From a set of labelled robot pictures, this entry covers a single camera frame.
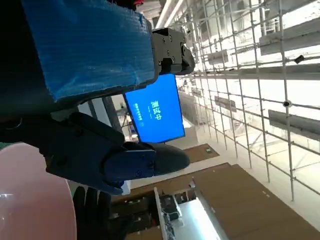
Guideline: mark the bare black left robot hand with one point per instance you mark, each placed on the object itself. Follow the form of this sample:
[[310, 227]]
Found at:
[[87, 50]]

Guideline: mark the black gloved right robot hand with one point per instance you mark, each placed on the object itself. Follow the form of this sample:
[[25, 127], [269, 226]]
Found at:
[[95, 217]]

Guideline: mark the pink bowl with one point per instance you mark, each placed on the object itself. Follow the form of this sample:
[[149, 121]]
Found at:
[[30, 200]]

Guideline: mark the blue display screen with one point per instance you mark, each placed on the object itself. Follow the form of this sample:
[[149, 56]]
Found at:
[[155, 112]]

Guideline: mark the white equipment rack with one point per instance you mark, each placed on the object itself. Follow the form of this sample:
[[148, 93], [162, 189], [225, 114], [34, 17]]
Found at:
[[190, 215]]

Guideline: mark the grey hanging panel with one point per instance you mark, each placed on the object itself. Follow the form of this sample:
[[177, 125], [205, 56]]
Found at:
[[295, 125], [225, 103], [287, 40], [217, 56]]

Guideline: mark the small green sign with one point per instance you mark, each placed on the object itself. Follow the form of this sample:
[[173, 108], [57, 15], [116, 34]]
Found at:
[[208, 150]]

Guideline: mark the metal pipe frame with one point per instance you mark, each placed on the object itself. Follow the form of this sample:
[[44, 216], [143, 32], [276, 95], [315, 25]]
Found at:
[[250, 73]]

